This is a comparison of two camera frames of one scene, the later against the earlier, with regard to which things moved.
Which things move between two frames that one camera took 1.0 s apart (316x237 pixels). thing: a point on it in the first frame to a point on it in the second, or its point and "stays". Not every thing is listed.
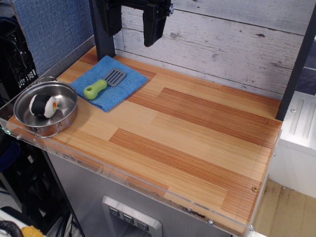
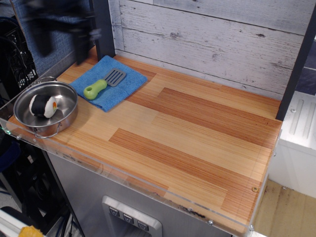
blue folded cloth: [109, 96] stays
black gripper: [154, 19] to [77, 16]
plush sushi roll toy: [43, 106] stays
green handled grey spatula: [112, 79] stays
